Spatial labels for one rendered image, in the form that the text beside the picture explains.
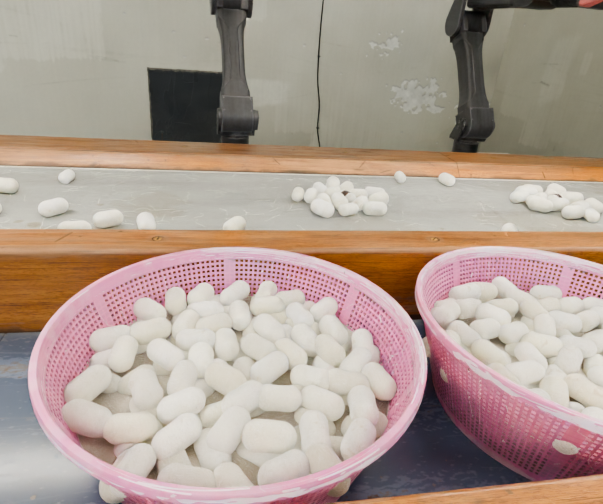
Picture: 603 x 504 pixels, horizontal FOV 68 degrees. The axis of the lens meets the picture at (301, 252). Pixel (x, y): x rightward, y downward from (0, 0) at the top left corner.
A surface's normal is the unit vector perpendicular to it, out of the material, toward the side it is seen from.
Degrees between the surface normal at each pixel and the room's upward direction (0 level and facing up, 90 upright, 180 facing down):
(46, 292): 90
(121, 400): 0
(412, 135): 90
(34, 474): 0
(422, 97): 90
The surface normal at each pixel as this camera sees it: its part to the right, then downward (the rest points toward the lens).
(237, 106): 0.25, -0.07
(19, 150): 0.17, -0.33
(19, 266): 0.16, 0.44
